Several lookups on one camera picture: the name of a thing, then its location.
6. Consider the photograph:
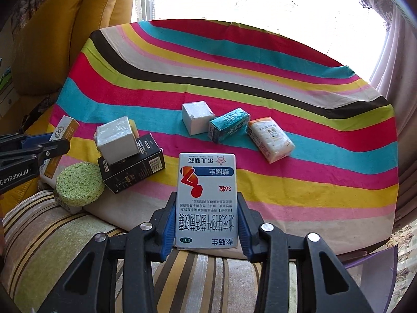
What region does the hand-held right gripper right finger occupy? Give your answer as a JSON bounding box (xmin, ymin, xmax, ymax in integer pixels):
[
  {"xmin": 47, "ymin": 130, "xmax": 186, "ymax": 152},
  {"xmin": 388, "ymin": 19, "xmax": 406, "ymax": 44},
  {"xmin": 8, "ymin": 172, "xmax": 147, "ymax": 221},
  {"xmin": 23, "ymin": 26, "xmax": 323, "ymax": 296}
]
[{"xmin": 236, "ymin": 192, "xmax": 375, "ymax": 313}]

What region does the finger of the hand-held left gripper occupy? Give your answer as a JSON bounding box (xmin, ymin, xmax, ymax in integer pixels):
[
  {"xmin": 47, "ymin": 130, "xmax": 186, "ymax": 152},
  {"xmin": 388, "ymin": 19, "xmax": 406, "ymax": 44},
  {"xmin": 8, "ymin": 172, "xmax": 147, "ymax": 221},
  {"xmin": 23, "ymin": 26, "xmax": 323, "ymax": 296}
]
[
  {"xmin": 0, "ymin": 139, "xmax": 71, "ymax": 170},
  {"xmin": 0, "ymin": 133, "xmax": 54, "ymax": 152}
]

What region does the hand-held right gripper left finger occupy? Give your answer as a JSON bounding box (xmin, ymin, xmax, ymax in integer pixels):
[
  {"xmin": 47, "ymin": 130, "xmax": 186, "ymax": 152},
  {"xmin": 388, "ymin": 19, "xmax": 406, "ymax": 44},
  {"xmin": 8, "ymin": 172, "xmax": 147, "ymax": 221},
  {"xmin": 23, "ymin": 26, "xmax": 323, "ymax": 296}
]
[{"xmin": 37, "ymin": 192, "xmax": 178, "ymax": 313}]

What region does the white blue medicine box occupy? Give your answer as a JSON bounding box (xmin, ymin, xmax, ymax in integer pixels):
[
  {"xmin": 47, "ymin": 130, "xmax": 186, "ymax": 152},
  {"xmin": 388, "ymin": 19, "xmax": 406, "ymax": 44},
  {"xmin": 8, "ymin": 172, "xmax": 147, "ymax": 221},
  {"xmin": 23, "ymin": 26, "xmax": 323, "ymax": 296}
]
[{"xmin": 174, "ymin": 152, "xmax": 240, "ymax": 250}]

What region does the teal box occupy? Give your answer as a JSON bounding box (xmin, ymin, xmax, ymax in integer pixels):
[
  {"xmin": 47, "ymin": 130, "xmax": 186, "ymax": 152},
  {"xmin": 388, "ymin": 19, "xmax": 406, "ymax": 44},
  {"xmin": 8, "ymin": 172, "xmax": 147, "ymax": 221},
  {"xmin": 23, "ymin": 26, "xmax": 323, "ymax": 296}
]
[{"xmin": 208, "ymin": 107, "xmax": 251, "ymax": 144}]

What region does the small white box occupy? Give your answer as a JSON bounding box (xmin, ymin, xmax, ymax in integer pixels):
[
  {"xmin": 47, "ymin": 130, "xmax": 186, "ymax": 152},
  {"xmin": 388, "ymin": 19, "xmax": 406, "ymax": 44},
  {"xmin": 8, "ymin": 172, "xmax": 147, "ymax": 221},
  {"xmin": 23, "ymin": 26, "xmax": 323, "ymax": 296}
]
[{"xmin": 181, "ymin": 102, "xmax": 216, "ymax": 136}]

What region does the white and orange box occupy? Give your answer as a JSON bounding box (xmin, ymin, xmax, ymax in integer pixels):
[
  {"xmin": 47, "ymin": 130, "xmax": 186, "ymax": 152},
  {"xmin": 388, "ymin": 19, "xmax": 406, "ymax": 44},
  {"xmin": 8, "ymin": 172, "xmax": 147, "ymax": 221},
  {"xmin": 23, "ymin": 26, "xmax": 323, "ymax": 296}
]
[{"xmin": 39, "ymin": 116, "xmax": 80, "ymax": 180}]

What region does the green round sponge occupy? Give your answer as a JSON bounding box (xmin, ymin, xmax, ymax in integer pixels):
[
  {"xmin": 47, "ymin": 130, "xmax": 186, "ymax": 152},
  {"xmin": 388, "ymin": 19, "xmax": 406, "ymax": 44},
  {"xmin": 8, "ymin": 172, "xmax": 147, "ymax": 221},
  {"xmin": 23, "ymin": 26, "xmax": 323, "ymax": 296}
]
[{"xmin": 55, "ymin": 161, "xmax": 105, "ymax": 207}]

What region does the white wrapped box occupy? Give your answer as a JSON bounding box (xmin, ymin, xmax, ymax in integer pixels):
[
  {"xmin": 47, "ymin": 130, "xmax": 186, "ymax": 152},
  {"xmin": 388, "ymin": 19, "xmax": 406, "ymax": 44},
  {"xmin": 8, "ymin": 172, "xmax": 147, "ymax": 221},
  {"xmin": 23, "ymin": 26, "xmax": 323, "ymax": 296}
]
[{"xmin": 94, "ymin": 116, "xmax": 140, "ymax": 165}]

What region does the beige striped seat cushion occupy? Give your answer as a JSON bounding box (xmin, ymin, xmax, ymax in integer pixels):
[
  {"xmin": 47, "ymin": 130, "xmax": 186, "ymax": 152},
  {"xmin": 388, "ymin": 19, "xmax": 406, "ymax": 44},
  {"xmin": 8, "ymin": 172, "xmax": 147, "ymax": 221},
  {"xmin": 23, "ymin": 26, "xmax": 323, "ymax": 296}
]
[{"xmin": 0, "ymin": 189, "xmax": 294, "ymax": 313}]

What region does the black box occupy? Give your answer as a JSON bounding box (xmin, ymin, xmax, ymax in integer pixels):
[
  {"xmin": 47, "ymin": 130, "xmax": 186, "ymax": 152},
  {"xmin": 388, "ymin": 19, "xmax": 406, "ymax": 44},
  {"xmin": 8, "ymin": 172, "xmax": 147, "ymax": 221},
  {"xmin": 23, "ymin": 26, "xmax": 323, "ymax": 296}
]
[{"xmin": 98, "ymin": 133, "xmax": 165, "ymax": 194}]

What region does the white orange tissue packet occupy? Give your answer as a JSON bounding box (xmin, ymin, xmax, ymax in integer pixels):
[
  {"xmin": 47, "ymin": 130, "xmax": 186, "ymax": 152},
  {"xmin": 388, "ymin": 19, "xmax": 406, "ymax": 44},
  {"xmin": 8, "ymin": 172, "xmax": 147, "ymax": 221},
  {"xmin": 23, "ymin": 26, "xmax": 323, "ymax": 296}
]
[{"xmin": 246, "ymin": 116, "xmax": 295, "ymax": 164}]

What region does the yellow leather sofa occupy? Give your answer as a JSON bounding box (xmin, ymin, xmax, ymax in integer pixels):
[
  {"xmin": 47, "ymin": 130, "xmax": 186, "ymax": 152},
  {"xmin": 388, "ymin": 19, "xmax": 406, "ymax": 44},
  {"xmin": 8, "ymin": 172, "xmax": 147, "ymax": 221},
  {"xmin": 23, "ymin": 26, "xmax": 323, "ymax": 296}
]
[{"xmin": 11, "ymin": 0, "xmax": 134, "ymax": 98}]

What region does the purple plastic sheet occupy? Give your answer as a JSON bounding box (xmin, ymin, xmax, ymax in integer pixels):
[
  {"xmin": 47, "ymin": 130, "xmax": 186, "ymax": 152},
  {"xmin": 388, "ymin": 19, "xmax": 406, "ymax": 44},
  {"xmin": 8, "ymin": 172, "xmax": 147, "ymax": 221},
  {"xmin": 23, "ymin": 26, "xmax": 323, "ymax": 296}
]
[{"xmin": 345, "ymin": 244, "xmax": 400, "ymax": 313}]

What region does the colourful striped cloth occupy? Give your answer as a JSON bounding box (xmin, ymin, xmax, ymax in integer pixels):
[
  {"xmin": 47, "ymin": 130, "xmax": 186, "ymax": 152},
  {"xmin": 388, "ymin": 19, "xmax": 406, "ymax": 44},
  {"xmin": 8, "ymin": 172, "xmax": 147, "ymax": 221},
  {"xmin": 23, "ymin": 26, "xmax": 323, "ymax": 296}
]
[{"xmin": 39, "ymin": 20, "xmax": 400, "ymax": 256}]

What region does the pale pink curtain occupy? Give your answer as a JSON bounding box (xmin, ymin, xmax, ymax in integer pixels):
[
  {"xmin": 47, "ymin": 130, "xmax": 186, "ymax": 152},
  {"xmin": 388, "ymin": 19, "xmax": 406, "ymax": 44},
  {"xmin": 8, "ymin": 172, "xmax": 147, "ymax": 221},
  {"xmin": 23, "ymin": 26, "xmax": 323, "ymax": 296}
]
[{"xmin": 368, "ymin": 7, "xmax": 417, "ymax": 235}]

